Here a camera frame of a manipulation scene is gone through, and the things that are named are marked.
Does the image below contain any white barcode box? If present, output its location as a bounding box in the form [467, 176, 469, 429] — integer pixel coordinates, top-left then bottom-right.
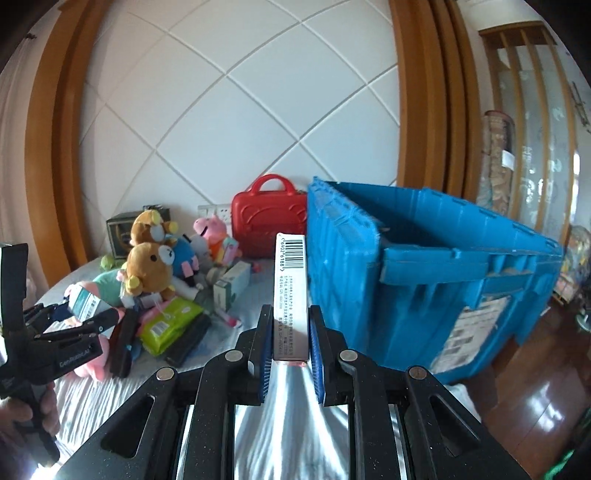
[273, 233, 309, 363]

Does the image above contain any person's left hand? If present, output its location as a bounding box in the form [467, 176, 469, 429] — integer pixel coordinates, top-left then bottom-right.
[0, 387, 60, 445]

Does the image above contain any white teal carton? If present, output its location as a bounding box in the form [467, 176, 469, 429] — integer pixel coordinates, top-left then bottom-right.
[68, 284, 116, 320]

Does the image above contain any black gift bag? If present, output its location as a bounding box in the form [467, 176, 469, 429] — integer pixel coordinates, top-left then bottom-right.
[106, 205, 171, 257]

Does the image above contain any brown monkey plush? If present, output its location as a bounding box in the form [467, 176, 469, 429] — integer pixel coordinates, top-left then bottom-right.
[130, 209, 180, 245]

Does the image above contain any white green carton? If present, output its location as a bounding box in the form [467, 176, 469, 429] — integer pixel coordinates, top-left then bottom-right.
[213, 261, 252, 312]

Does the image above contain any red toy suitcase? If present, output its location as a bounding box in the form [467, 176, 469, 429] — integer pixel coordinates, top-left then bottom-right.
[231, 174, 309, 259]

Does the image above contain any pink pig plush teal dress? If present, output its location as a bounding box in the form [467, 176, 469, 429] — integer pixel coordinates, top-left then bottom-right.
[65, 270, 127, 381]

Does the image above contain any black case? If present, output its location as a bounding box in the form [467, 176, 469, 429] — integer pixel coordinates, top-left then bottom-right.
[108, 309, 139, 379]

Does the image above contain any black wallet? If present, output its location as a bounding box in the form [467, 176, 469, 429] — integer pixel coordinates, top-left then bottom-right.
[164, 314, 213, 367]

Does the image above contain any wood framed glass door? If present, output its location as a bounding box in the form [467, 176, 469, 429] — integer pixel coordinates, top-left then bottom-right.
[478, 21, 591, 259]

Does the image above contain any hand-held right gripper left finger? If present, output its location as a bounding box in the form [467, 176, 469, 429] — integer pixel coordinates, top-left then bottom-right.
[58, 305, 275, 480]

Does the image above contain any green wet wipes pack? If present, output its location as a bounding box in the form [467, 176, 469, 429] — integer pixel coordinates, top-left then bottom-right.
[140, 298, 205, 356]

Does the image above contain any blue plastic crate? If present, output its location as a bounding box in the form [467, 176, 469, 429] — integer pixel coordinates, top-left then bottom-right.
[307, 176, 565, 384]

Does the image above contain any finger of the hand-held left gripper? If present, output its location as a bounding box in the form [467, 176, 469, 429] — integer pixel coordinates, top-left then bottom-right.
[34, 307, 122, 344]
[22, 302, 71, 329]

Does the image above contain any pink pig plush orange dress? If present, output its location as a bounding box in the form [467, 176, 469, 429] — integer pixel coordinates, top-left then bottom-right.
[193, 215, 243, 266]

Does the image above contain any pink pig plush blue shirt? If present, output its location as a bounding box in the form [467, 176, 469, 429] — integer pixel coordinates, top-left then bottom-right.
[173, 239, 200, 280]

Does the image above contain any rolled patterned quilt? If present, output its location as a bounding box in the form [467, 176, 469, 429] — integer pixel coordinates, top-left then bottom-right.
[478, 111, 517, 208]

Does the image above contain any wooden frame post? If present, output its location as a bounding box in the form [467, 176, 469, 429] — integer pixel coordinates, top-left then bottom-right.
[25, 0, 116, 287]
[388, 0, 483, 201]

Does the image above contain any brown bear plush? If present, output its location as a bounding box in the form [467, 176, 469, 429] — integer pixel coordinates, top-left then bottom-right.
[121, 242, 177, 301]

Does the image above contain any white wall switch socket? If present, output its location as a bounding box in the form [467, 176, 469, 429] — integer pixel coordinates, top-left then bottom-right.
[198, 203, 234, 222]

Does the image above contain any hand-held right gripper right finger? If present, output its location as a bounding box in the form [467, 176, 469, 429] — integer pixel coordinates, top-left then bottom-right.
[308, 305, 532, 480]

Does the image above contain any colourful toy pile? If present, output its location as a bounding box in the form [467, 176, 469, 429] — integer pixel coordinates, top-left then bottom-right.
[561, 225, 591, 333]

